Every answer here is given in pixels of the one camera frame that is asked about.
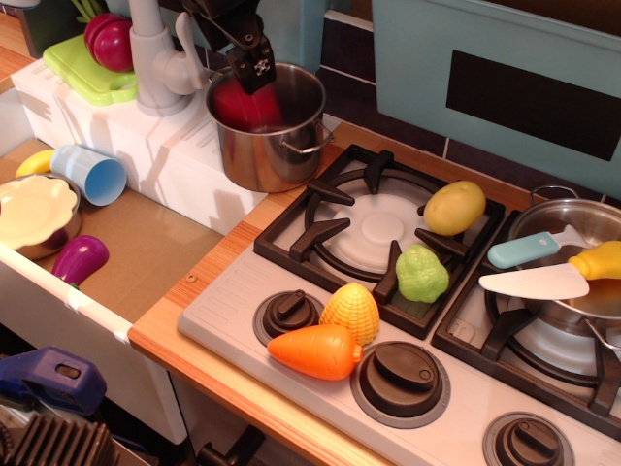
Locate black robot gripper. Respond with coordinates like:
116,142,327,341
181,0,277,95

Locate red toy sweet potato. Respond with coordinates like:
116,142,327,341
209,79,283,133

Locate tall steel pot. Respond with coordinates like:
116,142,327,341
206,63,334,192

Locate yellow toy potato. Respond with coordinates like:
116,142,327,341
423,181,486,236

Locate grey toy faucet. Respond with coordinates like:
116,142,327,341
129,0,208,117

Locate magenta toy fruit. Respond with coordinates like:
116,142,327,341
84,13,134,73

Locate white toy sink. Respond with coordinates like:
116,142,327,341
1,61,262,444

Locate green cutting board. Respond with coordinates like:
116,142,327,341
43,34,138,107

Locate left black burner grate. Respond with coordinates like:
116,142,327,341
254,145,505,340

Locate black burner grate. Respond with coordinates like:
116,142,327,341
430,208,621,429
254,145,505,340

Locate light blue plastic cup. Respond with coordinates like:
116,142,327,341
50,145,127,207

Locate yellow toy lemon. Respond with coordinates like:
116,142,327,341
16,149,55,178

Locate left black stove knob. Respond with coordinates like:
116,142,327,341
253,289,324,346

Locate black stove knob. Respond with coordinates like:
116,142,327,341
349,341,451,429
482,412,576,466
253,289,324,346

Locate purple toy eggplant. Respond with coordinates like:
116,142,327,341
51,235,110,289

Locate yellow toy corn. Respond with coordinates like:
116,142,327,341
319,283,380,346

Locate cream scalloped plate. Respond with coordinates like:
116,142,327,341
1,175,79,250

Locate steel bowl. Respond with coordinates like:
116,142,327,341
16,174,82,259

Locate green toy lettuce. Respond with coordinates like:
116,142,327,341
395,245,449,304

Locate orange toy carrot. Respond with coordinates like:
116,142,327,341
267,324,363,381

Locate grey toy stovetop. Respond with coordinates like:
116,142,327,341
177,143,621,466

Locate shallow steel pan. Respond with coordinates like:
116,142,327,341
506,198,620,351

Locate middle black stove knob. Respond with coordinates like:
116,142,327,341
349,341,451,429

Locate right black stove knob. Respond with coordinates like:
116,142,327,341
482,412,576,466

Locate right black burner grate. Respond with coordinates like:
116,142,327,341
430,208,621,429

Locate light blue handled utensil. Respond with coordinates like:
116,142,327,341
487,224,590,269

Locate blue clamp handle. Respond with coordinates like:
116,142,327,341
1,347,108,416

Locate white toy knife yellow handle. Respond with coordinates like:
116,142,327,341
478,240,620,300

